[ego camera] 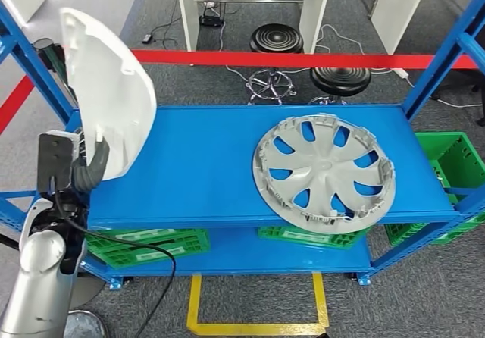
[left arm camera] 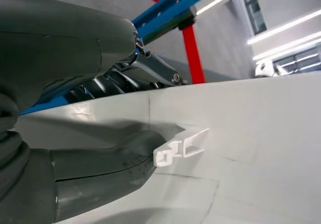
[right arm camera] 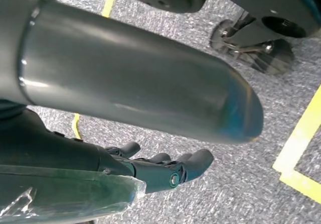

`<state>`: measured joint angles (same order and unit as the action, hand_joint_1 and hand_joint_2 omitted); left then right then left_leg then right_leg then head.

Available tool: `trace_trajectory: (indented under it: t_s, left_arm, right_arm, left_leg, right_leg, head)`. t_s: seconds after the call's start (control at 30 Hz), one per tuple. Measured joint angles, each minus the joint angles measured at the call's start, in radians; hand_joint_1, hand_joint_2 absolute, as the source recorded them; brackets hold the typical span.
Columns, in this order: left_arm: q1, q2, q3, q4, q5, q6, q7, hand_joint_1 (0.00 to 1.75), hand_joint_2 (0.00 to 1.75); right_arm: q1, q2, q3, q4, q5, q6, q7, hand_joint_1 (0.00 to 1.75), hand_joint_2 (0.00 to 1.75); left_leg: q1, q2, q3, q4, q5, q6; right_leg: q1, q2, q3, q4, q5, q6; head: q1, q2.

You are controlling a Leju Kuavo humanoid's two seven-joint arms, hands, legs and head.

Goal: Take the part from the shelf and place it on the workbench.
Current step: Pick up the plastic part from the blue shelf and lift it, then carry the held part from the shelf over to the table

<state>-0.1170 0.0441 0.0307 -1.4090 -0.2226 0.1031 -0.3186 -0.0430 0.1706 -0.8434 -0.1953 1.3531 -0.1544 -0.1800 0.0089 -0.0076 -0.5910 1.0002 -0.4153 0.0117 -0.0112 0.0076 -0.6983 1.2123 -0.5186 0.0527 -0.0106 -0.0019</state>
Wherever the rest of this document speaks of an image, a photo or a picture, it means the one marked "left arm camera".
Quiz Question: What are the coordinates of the blue metal shelf rack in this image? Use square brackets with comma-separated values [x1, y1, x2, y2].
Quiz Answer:
[2, 0, 228, 116]

